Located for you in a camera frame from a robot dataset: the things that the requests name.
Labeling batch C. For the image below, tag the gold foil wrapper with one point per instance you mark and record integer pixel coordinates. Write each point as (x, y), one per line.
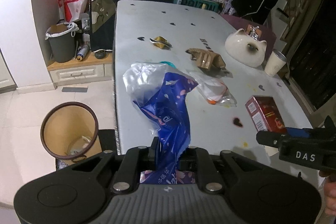
(160, 42)

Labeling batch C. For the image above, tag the low wooden drawer cabinet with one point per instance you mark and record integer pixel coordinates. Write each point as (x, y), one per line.
(89, 70)

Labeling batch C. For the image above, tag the clear plastic bag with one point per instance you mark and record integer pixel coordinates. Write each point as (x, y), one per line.
(213, 90)

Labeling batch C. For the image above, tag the small metal figurine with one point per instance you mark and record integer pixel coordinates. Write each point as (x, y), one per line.
(254, 31)

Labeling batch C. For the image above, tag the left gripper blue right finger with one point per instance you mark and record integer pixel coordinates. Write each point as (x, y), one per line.
(188, 159)

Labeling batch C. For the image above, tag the white tumbler cup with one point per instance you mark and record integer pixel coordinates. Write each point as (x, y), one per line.
(275, 62)

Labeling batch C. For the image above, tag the blue floral tissue package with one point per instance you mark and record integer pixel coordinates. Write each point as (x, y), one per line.
(159, 91)

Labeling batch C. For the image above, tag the red cigarette box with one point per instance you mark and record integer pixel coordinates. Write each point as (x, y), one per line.
(265, 114)

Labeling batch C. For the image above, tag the white cat-shaped ceramic bowl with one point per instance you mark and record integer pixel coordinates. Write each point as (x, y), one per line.
(246, 49)

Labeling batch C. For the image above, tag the person's right hand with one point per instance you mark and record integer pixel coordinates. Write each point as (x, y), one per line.
(329, 192)

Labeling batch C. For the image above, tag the teal license plate sign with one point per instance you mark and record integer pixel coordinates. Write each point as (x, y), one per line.
(209, 5)

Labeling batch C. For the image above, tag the grey lined trash can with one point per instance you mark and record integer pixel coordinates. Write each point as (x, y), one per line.
(62, 41)

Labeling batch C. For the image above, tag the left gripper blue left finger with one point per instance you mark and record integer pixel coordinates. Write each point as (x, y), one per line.
(154, 153)

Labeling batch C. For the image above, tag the teal plastic lid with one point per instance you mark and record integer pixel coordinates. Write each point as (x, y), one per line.
(168, 63)

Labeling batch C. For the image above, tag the maroon chair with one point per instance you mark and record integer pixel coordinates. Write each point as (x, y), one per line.
(263, 32)

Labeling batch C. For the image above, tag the tan round waste bin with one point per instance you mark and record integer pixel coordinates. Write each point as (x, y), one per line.
(69, 132)

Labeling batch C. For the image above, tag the spray can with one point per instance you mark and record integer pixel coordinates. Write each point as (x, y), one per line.
(82, 52)

